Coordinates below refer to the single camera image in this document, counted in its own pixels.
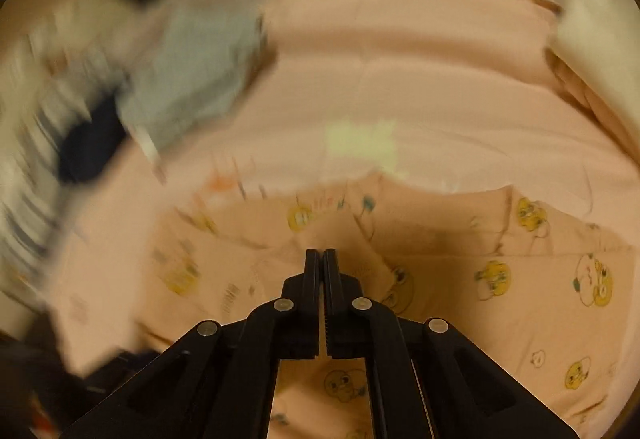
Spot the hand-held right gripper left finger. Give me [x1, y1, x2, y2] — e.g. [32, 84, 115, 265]
[60, 248, 323, 439]

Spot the peach cartoon print garment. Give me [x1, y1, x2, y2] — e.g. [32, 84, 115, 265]
[50, 171, 638, 439]

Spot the dark navy cloth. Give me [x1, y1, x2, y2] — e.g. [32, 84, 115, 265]
[57, 94, 127, 184]

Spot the pink printed bed sheet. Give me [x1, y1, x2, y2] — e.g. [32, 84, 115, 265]
[0, 0, 640, 270]

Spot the white folded cloth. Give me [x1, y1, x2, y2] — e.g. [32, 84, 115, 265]
[545, 0, 640, 144]

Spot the striped cloth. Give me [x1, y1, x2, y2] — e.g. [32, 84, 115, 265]
[0, 34, 131, 290]

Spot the grey cloth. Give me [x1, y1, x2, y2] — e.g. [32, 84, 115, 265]
[120, 0, 276, 154]

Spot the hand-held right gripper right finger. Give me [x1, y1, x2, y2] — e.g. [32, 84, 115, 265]
[322, 248, 581, 439]

